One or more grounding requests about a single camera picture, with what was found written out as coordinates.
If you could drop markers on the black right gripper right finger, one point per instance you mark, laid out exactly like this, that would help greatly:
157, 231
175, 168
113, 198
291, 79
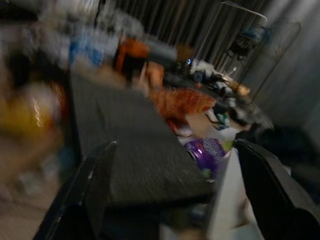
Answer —
272, 190

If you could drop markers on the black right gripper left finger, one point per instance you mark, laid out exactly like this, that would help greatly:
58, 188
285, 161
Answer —
82, 190

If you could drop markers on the white cardboard piece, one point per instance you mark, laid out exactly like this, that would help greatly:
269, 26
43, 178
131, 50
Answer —
226, 195

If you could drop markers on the grey fabric sofa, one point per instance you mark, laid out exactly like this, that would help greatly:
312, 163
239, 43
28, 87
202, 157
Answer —
130, 140

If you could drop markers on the purple plastic package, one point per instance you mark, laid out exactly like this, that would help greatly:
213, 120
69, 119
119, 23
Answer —
205, 155

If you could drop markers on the yellow plastic bag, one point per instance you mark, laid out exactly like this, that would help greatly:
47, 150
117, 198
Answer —
27, 112

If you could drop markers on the orange patterned cloth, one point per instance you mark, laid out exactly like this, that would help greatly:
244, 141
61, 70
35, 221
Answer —
186, 102

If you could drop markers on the white metal rack frame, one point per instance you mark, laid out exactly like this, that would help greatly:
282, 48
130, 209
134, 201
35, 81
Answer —
252, 37

